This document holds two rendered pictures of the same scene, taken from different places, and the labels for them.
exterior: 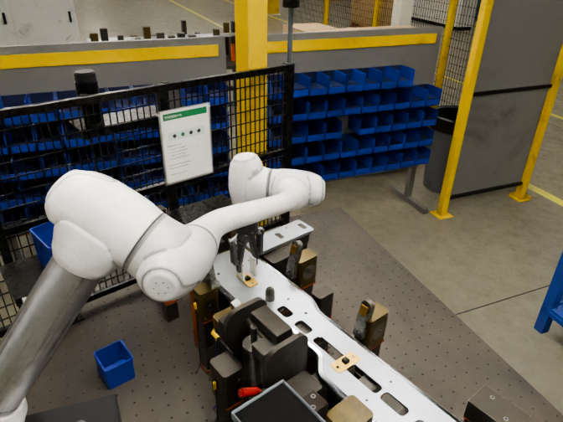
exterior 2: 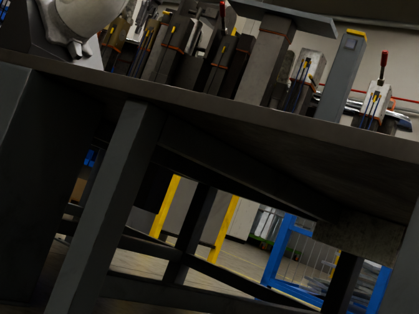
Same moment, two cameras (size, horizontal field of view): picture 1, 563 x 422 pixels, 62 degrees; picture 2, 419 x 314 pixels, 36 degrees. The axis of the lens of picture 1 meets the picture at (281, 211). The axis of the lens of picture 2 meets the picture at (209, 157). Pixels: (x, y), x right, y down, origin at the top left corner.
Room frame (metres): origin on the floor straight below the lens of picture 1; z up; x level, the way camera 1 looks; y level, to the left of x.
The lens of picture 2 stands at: (-1.29, 0.98, 0.46)
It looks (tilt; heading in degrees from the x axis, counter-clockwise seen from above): 4 degrees up; 332
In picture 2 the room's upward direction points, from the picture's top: 21 degrees clockwise
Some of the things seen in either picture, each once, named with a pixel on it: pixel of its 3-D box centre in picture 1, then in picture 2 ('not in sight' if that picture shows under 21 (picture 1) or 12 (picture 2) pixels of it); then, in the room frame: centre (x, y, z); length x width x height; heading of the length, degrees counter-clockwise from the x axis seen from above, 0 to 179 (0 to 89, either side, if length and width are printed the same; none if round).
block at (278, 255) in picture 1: (279, 284); not in sight; (1.47, 0.00, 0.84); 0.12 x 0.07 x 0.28; 130
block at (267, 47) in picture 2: not in sight; (258, 81); (0.54, -0.08, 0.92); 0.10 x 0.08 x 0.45; 40
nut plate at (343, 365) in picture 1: (345, 361); not in sight; (0.93, -0.19, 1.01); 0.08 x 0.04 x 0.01; 129
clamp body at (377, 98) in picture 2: not in sight; (363, 135); (0.36, -0.43, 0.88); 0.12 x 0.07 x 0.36; 130
